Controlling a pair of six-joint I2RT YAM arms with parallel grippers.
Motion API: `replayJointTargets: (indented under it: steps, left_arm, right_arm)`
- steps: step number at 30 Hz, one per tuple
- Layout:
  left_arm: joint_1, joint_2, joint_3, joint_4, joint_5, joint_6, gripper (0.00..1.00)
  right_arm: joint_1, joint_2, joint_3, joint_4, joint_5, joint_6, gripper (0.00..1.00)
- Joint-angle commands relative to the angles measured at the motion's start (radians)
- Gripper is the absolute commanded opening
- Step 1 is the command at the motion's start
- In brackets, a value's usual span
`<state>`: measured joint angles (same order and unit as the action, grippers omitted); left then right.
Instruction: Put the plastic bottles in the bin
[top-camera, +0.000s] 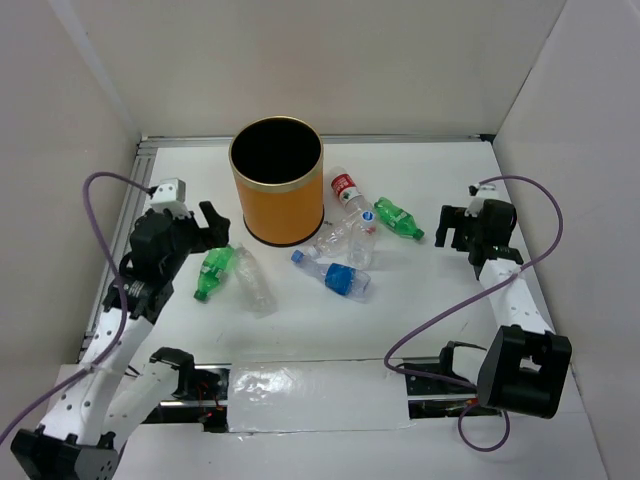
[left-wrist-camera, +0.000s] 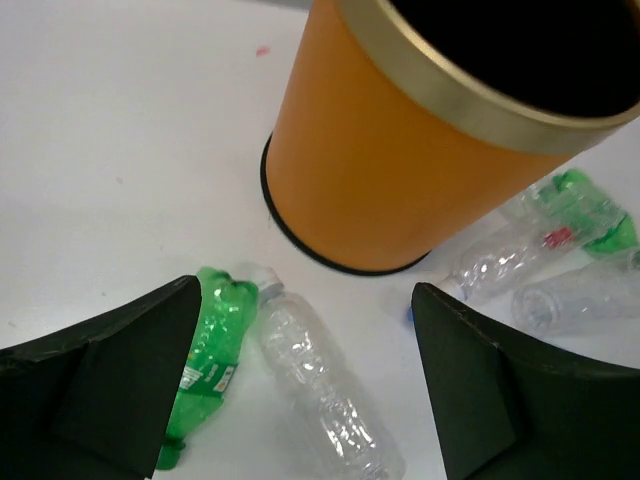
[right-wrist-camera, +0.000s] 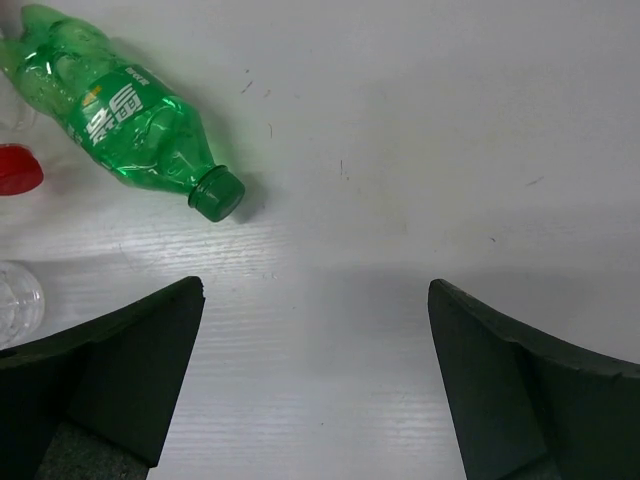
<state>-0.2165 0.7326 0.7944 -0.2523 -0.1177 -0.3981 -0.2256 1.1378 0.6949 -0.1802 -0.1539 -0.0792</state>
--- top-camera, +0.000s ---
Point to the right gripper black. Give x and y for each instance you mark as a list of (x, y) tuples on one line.
[(454, 217)]

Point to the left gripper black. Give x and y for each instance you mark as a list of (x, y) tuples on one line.
[(215, 235)]

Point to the green bottle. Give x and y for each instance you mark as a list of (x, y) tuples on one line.
[(397, 219), (213, 272)]

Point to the clear crushed bottle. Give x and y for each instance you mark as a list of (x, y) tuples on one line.
[(257, 294)]

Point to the clear bottle blue round sticker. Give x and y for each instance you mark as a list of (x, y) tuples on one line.
[(362, 240)]

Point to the red label clear bottle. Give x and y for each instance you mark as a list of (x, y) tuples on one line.
[(347, 192)]

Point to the blue label clear bottle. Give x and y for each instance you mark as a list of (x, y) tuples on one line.
[(343, 280)]

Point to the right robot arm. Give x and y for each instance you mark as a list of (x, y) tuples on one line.
[(525, 367)]

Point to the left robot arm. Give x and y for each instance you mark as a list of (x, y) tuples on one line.
[(83, 435)]

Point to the orange cylindrical bin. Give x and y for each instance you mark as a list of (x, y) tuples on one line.
[(277, 164)]

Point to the clear bottle white cap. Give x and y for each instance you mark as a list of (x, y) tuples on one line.
[(333, 240)]

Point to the white tape patch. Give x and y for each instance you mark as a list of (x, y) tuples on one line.
[(323, 396)]

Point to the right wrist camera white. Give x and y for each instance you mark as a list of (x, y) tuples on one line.
[(479, 193)]

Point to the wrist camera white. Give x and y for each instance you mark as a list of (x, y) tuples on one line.
[(479, 193), (169, 196)]

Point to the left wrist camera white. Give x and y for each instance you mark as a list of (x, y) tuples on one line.
[(169, 196)]

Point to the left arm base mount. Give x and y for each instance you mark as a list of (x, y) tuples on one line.
[(205, 405)]

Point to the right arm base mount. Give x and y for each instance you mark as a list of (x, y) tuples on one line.
[(429, 399)]

